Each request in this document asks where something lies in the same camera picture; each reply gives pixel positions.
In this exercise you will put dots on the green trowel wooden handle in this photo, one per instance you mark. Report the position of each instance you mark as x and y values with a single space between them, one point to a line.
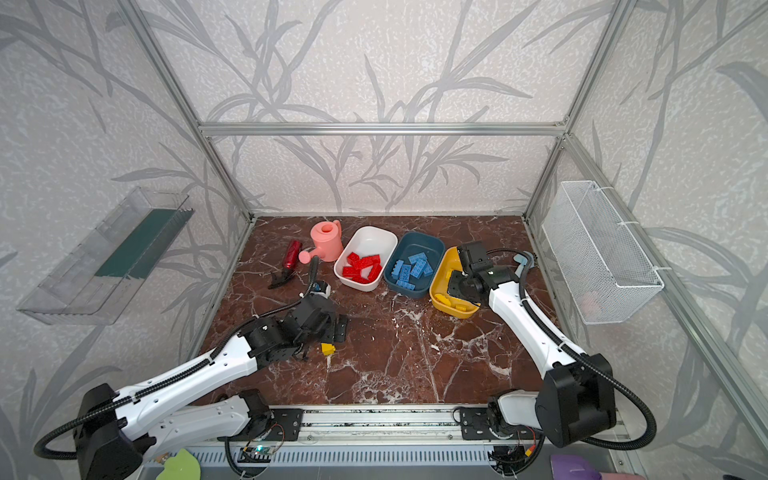
181 466

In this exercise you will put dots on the dark teal rectangular bin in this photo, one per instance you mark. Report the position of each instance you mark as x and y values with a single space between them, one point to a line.
410 244

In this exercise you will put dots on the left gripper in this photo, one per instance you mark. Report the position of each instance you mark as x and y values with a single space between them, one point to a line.
339 327

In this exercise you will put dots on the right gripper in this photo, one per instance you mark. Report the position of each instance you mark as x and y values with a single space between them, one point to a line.
455 287

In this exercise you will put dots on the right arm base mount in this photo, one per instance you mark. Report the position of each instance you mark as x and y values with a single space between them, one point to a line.
475 425

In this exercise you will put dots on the yellow rectangular bin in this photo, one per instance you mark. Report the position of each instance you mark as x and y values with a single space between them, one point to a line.
449 264

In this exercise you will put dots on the pink watering can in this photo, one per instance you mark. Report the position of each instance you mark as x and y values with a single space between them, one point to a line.
327 239

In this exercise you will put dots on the red handled tool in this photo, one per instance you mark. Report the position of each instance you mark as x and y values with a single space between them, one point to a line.
288 266

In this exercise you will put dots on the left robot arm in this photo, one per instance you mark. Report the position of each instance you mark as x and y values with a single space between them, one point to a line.
117 431

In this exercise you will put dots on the red square lego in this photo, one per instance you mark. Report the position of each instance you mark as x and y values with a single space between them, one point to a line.
353 259

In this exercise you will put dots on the white rectangular bin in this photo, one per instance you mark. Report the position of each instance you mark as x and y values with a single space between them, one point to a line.
367 241

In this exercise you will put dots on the yellow lego long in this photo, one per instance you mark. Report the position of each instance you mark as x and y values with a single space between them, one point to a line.
443 300

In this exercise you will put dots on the clear plastic wall shelf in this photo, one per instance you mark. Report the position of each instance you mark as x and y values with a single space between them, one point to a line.
94 284

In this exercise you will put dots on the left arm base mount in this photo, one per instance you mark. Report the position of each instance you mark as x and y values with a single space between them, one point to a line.
280 425

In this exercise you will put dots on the purple object bottom right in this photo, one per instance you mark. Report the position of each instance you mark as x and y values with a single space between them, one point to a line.
573 467

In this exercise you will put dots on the light blue toy shovel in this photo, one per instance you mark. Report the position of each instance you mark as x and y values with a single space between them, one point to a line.
524 260

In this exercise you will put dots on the white wire mesh basket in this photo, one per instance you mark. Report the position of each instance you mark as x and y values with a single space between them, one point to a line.
608 274

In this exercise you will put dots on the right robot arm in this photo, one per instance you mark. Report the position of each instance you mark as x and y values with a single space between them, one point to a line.
576 400

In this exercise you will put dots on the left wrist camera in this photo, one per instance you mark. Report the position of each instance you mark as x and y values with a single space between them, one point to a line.
321 288

